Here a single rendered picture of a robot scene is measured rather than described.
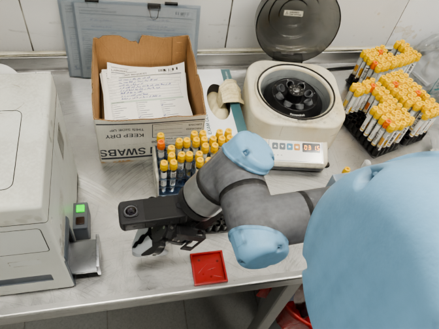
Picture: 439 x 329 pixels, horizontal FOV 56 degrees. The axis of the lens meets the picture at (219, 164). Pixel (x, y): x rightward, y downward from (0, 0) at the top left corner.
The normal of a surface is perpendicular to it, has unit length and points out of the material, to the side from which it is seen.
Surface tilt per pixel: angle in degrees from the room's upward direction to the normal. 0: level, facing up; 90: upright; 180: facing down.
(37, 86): 0
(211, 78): 2
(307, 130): 90
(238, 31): 90
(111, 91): 1
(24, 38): 90
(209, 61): 90
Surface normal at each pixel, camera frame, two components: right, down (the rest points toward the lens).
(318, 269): -0.95, 0.04
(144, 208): 0.11, -0.58
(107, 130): 0.15, 0.82
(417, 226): -0.75, -0.28
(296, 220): 0.22, -0.09
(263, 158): 0.59, -0.56
